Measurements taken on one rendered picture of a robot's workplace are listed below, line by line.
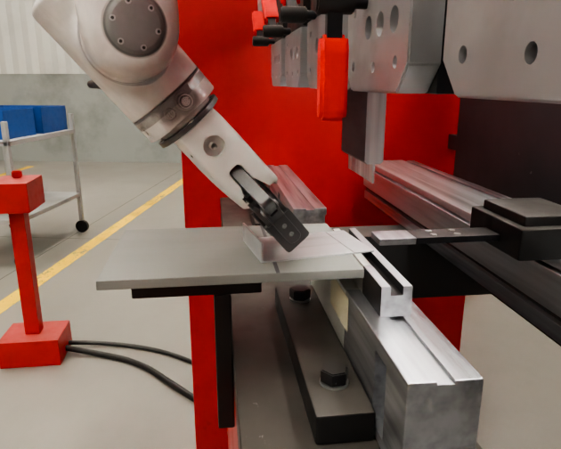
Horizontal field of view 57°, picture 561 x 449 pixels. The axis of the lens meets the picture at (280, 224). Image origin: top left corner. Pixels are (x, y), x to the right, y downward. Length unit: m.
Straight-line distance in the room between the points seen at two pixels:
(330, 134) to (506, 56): 1.24
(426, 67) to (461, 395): 0.24
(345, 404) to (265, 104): 1.05
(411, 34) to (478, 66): 0.09
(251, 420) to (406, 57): 0.35
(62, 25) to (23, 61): 8.40
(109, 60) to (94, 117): 8.03
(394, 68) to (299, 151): 1.10
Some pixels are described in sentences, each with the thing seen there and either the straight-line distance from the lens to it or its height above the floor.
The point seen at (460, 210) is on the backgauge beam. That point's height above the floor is 0.98.
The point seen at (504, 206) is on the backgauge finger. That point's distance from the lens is 0.70.
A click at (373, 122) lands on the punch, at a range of 0.55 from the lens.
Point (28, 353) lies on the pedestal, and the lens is 2.53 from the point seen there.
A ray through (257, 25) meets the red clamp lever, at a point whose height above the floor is 1.29.
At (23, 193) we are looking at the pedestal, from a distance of 2.29.
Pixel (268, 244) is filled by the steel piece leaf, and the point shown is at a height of 1.00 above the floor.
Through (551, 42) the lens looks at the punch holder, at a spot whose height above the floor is 1.20.
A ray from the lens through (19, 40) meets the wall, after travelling 8.93.
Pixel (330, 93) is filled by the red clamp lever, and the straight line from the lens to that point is 0.42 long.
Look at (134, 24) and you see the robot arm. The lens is 0.43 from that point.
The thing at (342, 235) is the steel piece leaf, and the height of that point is 1.00.
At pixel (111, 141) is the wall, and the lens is 8.40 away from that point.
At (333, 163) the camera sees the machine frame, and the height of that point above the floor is 0.96.
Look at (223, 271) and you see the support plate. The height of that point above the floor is 1.00.
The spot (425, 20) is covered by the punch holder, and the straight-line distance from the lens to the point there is 0.35.
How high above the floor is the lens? 1.18
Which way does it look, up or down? 15 degrees down
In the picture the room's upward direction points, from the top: straight up
